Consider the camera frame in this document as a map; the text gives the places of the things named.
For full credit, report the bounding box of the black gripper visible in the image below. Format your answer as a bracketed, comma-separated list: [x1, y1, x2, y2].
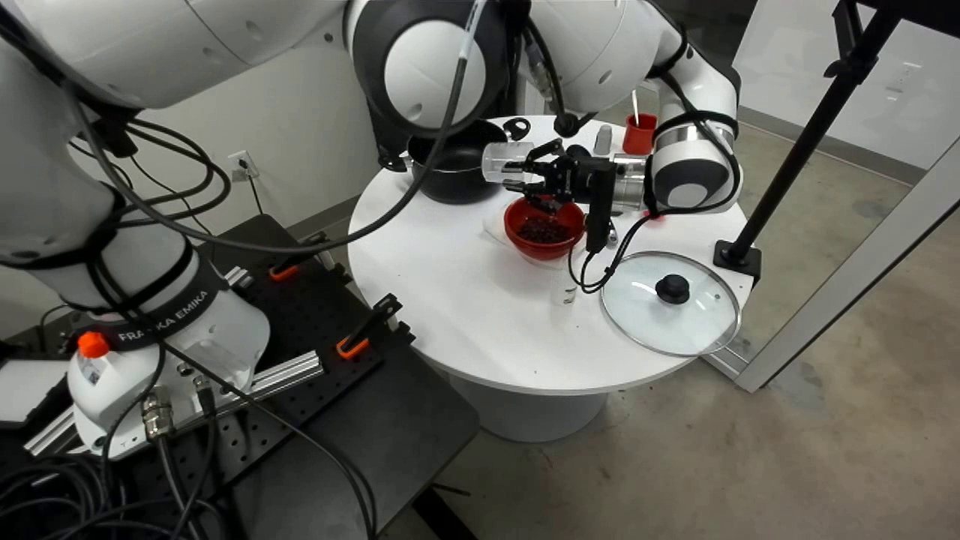
[522, 141, 646, 209]

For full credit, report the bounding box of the red bowl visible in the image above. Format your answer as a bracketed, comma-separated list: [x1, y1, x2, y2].
[505, 199, 586, 262]

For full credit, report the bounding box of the grey salt shaker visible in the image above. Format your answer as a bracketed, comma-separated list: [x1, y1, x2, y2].
[595, 125, 613, 156]

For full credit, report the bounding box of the red cup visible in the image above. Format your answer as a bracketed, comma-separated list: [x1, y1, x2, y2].
[620, 113, 656, 156]

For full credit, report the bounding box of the black cooking pot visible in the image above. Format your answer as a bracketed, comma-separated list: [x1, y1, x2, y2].
[394, 121, 508, 204]

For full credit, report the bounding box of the small white bottle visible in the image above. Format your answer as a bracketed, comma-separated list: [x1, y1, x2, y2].
[562, 285, 580, 307]

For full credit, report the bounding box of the white round table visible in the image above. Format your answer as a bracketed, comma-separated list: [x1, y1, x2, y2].
[346, 111, 756, 446]

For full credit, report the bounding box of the glass pot lid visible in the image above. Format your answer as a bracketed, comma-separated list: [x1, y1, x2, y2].
[601, 252, 741, 356]

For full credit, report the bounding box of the black orange clamp front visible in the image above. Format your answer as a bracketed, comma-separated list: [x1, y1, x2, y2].
[332, 295, 403, 364]

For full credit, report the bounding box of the black orange clamp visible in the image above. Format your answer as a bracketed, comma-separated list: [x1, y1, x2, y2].
[332, 295, 403, 364]
[268, 255, 326, 281]

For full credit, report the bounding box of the black orange clamp rear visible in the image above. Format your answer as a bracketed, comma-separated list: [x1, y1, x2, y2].
[268, 255, 326, 281]

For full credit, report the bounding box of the black breadboard mounting plate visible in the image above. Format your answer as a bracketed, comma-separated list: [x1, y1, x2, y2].
[206, 245, 480, 540]

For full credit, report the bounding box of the black tripod stand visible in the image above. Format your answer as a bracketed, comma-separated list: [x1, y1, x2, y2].
[714, 0, 960, 279]

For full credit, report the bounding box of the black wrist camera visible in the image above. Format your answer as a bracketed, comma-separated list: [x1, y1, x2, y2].
[588, 163, 615, 252]

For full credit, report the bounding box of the wall power outlet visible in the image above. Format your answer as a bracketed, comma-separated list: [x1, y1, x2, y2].
[228, 149, 254, 183]

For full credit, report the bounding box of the black cable bundle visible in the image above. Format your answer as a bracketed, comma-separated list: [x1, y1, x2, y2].
[0, 437, 234, 540]

